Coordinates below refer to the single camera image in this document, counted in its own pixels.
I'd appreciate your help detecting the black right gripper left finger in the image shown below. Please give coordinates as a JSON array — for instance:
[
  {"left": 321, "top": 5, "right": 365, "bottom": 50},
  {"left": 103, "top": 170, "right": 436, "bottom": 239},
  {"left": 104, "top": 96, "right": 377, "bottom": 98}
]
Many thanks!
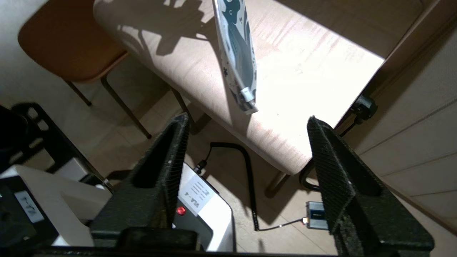
[{"left": 89, "top": 112, "right": 190, "bottom": 247}]

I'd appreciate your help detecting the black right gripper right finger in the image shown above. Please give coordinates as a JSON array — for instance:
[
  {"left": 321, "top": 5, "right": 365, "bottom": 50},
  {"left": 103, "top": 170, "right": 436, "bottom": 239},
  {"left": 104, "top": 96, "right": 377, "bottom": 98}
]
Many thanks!
[{"left": 307, "top": 116, "right": 434, "bottom": 257}]

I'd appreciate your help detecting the white pouch blue floral print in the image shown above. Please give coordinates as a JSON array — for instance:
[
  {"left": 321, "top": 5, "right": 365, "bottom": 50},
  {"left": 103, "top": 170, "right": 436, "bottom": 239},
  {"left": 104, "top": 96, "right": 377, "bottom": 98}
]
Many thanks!
[{"left": 212, "top": 0, "right": 258, "bottom": 115}]

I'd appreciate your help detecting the grey power adapter box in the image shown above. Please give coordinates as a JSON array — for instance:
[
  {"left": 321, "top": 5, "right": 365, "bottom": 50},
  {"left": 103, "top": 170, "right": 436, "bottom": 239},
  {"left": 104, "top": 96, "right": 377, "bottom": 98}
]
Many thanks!
[{"left": 305, "top": 201, "right": 330, "bottom": 230}]

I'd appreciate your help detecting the light wood shelf table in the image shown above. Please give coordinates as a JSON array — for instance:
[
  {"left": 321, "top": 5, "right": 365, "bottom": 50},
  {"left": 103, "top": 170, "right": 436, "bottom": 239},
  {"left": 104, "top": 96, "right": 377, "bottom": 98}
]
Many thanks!
[{"left": 94, "top": 0, "right": 429, "bottom": 198}]

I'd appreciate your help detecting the black wall plug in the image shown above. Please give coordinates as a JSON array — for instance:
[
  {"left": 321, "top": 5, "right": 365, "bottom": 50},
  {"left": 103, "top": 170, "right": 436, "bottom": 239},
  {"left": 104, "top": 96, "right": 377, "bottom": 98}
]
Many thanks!
[{"left": 352, "top": 95, "right": 378, "bottom": 125}]

